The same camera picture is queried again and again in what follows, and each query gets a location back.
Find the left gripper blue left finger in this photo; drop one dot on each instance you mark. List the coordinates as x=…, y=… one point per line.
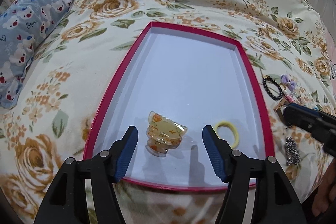
x=123, y=150

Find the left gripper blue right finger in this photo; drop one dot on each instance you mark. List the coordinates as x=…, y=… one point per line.
x=213, y=147

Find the yellow floral hair claw clip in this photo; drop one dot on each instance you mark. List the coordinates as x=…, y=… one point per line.
x=163, y=134

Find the rose gold watch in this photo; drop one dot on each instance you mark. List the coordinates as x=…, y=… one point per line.
x=278, y=109

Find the right hand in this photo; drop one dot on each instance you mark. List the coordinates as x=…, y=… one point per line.
x=326, y=191

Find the red box with white interior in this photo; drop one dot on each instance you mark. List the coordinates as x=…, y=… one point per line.
x=195, y=78

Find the floral cream bedspread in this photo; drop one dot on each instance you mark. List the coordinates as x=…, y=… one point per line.
x=74, y=65

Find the blue bear print pillow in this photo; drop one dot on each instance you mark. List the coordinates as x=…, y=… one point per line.
x=24, y=26

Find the pink kitty keychain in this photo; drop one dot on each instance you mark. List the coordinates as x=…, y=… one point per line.
x=289, y=98

